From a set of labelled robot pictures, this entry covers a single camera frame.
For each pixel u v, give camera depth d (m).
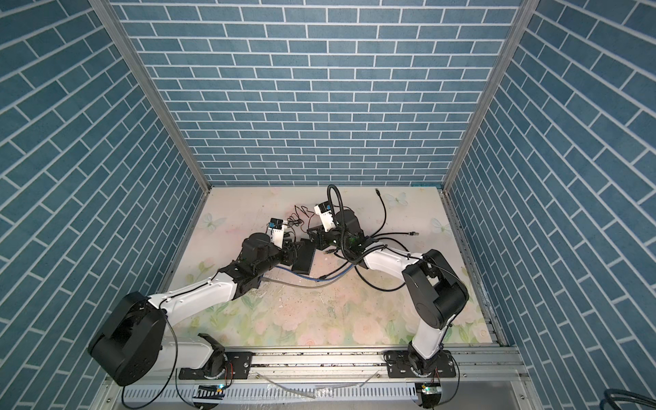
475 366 0.76
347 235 0.69
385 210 1.12
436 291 0.47
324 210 0.77
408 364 0.66
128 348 0.41
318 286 0.89
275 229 0.74
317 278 0.91
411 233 1.05
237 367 0.74
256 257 0.65
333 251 0.99
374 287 0.90
